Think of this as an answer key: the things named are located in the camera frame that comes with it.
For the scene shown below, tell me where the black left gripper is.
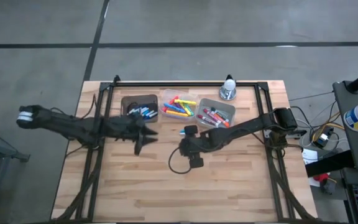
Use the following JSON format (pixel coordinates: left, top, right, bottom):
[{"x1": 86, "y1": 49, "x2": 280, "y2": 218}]
[{"x1": 103, "y1": 112, "x2": 159, "y2": 156}]

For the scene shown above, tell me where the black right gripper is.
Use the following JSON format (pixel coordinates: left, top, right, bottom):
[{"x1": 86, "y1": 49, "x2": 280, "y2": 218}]
[{"x1": 178, "y1": 124, "x2": 214, "y2": 169}]

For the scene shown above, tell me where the red capped white marker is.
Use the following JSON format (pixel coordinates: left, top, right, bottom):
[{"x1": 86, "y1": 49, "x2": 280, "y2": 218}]
[{"x1": 196, "y1": 114, "x2": 221, "y2": 128}]

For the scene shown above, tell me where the magenta whiteboard marker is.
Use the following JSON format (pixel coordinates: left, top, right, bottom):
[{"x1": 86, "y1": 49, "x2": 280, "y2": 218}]
[{"x1": 203, "y1": 108, "x2": 222, "y2": 124}]

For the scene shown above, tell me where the orange-red whiteboard marker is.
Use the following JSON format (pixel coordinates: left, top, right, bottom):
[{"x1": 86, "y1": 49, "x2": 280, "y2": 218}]
[{"x1": 211, "y1": 111, "x2": 231, "y2": 128}]

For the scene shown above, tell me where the yellow Sharpie highlighter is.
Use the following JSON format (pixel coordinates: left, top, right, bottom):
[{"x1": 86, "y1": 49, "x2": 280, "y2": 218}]
[
  {"x1": 165, "y1": 109, "x2": 190, "y2": 118},
  {"x1": 173, "y1": 98, "x2": 198, "y2": 106}
]

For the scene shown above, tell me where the blue highlighter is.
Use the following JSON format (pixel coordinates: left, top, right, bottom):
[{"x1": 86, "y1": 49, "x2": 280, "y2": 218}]
[{"x1": 162, "y1": 102, "x2": 186, "y2": 114}]

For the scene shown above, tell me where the dark green capped marker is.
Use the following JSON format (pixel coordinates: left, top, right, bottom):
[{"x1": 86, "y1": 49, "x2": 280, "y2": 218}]
[{"x1": 209, "y1": 106, "x2": 229, "y2": 120}]

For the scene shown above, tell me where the dark grey plastic bin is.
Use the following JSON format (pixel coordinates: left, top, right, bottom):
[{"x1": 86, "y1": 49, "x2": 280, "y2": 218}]
[{"x1": 120, "y1": 94, "x2": 160, "y2": 124}]

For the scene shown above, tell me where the clear plastic bin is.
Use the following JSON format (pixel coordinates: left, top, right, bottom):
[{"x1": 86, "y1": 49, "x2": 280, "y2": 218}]
[{"x1": 159, "y1": 88, "x2": 200, "y2": 121}]

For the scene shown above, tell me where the light grey plastic bin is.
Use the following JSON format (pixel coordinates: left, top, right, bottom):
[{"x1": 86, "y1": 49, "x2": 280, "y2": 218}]
[{"x1": 195, "y1": 98, "x2": 237, "y2": 134}]

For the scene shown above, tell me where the metal lamp base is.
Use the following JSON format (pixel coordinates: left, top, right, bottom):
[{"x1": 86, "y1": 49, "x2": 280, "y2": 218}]
[{"x1": 218, "y1": 86, "x2": 238, "y2": 101}]

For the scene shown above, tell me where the white light bulb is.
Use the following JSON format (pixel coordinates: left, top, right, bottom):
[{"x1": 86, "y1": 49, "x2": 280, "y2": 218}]
[{"x1": 224, "y1": 78, "x2": 237, "y2": 91}]

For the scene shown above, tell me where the white paper sheet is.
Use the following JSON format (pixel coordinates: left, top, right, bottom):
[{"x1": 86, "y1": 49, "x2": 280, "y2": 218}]
[{"x1": 301, "y1": 148, "x2": 319, "y2": 165}]

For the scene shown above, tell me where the black power supply box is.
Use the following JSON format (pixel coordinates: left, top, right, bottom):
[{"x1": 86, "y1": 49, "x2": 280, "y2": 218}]
[{"x1": 311, "y1": 132, "x2": 335, "y2": 149}]

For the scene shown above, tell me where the small red object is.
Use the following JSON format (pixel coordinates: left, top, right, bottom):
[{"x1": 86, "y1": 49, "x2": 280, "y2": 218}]
[{"x1": 314, "y1": 173, "x2": 331, "y2": 184}]

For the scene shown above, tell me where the black equipment cart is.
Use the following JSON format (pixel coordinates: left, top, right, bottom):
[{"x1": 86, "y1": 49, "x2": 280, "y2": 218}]
[{"x1": 305, "y1": 80, "x2": 358, "y2": 187}]

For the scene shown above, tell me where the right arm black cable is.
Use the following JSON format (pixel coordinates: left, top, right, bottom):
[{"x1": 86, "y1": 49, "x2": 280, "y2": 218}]
[{"x1": 167, "y1": 146, "x2": 196, "y2": 175}]

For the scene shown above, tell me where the black aluminium frame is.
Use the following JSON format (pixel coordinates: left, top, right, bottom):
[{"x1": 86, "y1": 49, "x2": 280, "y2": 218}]
[{"x1": 51, "y1": 74, "x2": 318, "y2": 223}]

